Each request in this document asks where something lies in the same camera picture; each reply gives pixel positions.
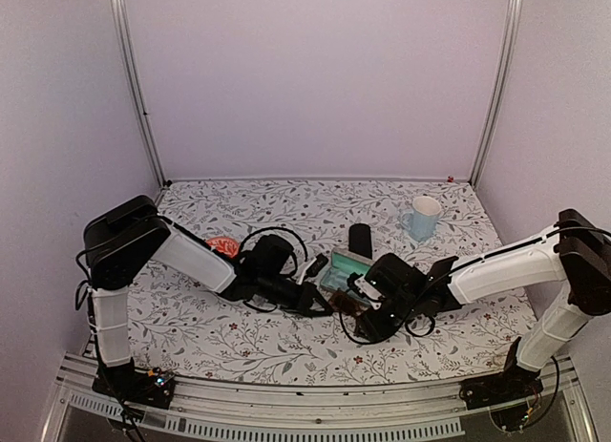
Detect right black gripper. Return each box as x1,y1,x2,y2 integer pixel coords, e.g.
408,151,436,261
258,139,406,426
354,294,420,346

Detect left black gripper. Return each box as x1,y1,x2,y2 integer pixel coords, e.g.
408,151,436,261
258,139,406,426
258,272,333,317

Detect brown sunglasses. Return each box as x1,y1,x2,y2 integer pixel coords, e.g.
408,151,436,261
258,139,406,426
328,291,365,338

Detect grey glasses case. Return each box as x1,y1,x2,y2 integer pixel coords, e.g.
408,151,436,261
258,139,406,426
319,247,373,292

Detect black glasses case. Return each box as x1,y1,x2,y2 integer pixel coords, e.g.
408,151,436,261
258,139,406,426
348,223,373,259

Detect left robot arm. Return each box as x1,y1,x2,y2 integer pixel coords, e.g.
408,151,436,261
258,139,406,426
74,196,333,398

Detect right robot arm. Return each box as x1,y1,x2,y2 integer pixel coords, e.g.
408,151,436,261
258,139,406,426
350,209,610,400

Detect red patterned bowl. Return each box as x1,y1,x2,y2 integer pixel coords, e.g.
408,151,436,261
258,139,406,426
206,237,240,258

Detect light blue mug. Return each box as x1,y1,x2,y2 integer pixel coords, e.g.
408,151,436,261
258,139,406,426
400,196,443,242

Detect floral tablecloth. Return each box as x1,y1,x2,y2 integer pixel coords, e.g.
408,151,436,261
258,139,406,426
128,180,535,386

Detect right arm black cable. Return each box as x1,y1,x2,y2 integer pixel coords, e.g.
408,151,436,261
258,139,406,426
338,312,438,346

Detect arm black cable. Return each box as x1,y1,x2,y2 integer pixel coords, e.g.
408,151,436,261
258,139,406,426
338,312,438,346
237,225,309,271

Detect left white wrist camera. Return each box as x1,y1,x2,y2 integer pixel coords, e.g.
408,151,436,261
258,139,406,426
296,254,328,284

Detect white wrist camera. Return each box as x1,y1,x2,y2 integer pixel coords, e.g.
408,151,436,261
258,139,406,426
296,254,328,284
347,273,383,303

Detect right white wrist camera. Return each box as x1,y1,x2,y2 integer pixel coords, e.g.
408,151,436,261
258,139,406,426
347,273,383,303

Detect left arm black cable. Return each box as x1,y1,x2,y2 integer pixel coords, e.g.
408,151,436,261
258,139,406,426
237,225,309,271

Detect front aluminium rail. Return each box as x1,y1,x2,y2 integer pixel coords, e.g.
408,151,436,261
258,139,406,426
41,354,599,441

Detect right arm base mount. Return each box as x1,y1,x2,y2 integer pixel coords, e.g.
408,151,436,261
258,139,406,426
458,358,543,432

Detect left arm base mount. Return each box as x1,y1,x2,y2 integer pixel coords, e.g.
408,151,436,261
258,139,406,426
92,364,176,410

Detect left aluminium frame post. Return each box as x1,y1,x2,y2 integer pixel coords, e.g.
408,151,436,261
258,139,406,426
110,0,167,188

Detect aluminium frame post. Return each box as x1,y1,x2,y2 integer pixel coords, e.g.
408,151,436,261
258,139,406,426
110,0,167,188
469,0,523,191

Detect right aluminium frame post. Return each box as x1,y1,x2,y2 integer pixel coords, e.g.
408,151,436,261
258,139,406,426
469,0,523,191

